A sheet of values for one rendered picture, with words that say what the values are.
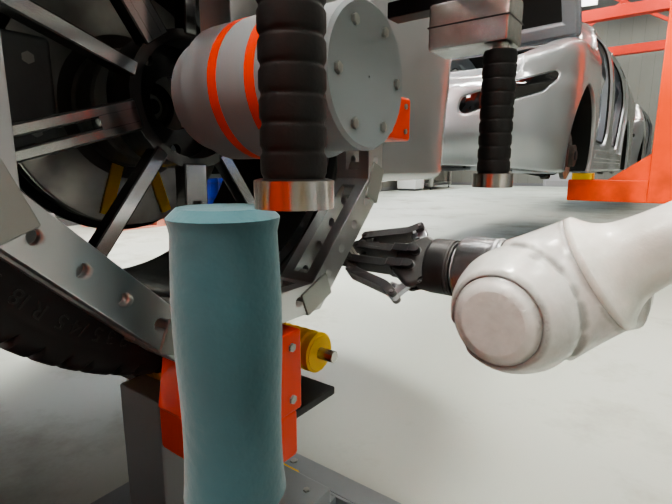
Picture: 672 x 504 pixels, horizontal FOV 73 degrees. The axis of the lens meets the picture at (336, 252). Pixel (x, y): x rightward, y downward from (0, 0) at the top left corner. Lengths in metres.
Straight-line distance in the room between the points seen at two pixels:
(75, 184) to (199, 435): 0.39
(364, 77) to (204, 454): 0.34
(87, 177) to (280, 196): 0.47
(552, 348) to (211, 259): 0.25
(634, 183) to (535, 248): 3.59
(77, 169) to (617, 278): 0.61
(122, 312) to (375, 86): 0.30
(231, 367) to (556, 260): 0.26
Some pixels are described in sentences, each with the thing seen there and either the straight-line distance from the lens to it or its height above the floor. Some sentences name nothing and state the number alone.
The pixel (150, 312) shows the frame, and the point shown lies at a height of 0.64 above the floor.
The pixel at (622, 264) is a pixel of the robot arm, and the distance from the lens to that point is 0.40.
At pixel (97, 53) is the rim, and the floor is 0.88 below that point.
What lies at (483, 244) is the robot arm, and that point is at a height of 0.68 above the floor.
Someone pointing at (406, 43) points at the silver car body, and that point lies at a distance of 1.12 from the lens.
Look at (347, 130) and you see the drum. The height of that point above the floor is 0.80.
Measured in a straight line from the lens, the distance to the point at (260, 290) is 0.35.
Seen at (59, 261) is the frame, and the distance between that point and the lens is 0.41.
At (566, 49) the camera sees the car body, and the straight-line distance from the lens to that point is 3.22.
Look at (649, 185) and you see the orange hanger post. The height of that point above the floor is 0.65.
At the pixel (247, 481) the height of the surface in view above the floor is 0.52.
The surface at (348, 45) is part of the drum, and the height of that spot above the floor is 0.87.
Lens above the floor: 0.77
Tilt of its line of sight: 10 degrees down
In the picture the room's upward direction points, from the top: straight up
